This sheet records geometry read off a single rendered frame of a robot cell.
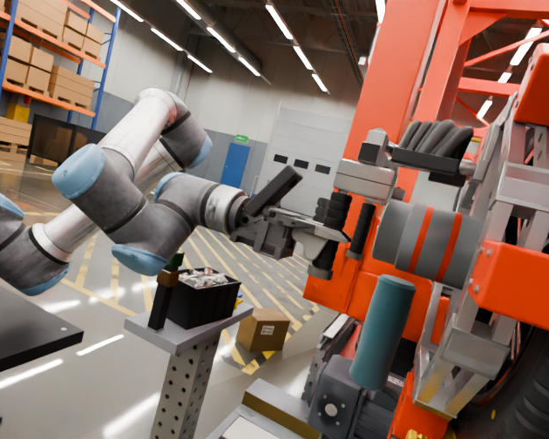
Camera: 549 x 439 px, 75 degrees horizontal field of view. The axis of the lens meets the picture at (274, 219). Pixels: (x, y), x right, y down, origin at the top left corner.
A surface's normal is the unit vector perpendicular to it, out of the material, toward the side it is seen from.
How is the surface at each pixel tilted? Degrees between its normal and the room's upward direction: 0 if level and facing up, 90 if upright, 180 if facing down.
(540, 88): 125
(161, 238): 73
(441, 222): 49
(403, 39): 90
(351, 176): 90
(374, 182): 90
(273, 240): 90
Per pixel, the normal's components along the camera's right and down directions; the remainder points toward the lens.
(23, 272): 0.36, 0.33
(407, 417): -0.38, -0.01
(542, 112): -0.46, 0.54
